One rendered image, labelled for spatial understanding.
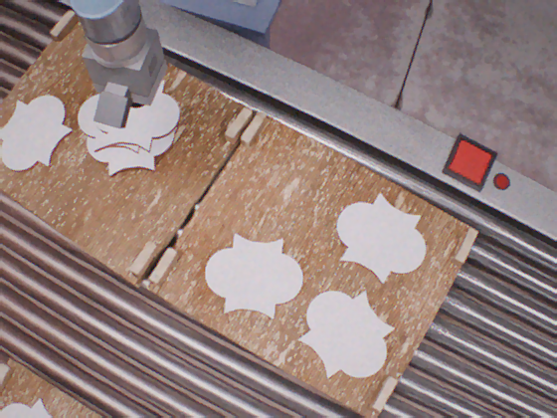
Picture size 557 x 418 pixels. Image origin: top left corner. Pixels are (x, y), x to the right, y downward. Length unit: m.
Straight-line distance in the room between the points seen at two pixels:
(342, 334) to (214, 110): 0.43
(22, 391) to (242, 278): 0.40
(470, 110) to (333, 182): 1.22
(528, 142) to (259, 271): 1.40
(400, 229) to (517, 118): 1.28
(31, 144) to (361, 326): 0.63
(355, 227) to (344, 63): 1.26
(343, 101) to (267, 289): 0.36
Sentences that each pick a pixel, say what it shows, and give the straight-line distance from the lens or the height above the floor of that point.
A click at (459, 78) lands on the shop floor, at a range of 2.45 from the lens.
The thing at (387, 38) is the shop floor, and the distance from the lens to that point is 2.48.
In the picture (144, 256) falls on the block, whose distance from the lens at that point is 1.19.
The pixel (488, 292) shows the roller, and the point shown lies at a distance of 1.25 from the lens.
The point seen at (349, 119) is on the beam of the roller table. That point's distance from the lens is 1.31.
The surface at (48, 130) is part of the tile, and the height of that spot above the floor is 0.95.
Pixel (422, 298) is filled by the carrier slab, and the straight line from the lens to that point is 1.21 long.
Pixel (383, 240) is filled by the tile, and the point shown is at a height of 0.95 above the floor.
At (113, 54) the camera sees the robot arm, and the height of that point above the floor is 1.31.
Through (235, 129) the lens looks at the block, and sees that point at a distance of 1.24.
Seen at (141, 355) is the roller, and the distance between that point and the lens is 1.21.
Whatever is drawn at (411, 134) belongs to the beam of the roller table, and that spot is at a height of 0.92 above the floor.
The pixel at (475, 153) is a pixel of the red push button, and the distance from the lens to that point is 1.31.
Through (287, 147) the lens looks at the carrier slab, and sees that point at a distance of 1.26.
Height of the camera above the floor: 2.10
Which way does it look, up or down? 71 degrees down
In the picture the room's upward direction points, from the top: 1 degrees clockwise
